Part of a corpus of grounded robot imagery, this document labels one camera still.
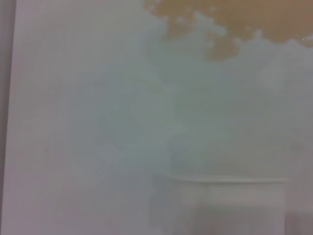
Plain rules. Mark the white paper cup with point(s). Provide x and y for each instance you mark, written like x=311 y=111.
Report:
x=220 y=208

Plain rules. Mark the brown water stain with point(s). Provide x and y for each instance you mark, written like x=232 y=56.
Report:
x=244 y=14

